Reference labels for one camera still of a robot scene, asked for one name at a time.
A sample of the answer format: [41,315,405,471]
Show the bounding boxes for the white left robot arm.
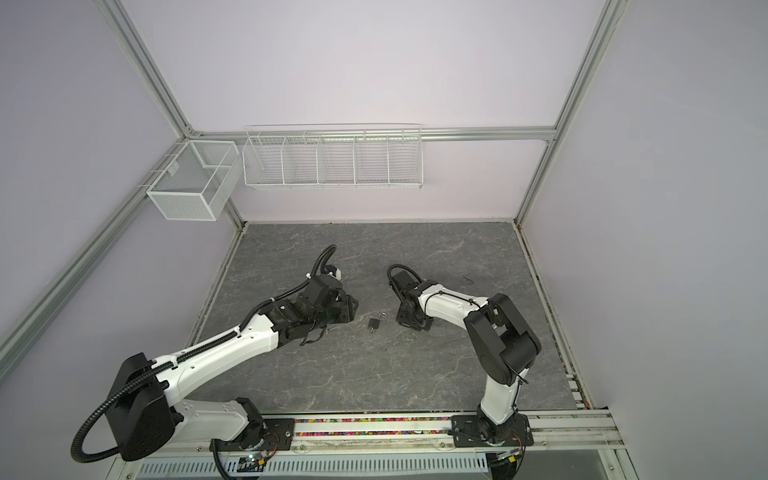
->
[70,244,358,464]

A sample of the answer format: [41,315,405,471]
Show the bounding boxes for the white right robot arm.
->
[386,264,542,448]

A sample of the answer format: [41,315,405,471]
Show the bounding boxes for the white mesh box basket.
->
[147,140,243,221]

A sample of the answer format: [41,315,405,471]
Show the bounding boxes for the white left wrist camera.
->
[326,265,342,281]

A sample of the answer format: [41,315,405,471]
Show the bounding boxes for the long white wire basket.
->
[242,123,424,189]

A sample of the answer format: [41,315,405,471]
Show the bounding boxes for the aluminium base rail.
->
[108,409,637,479]

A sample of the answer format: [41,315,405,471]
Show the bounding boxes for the aluminium frame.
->
[1,1,628,381]

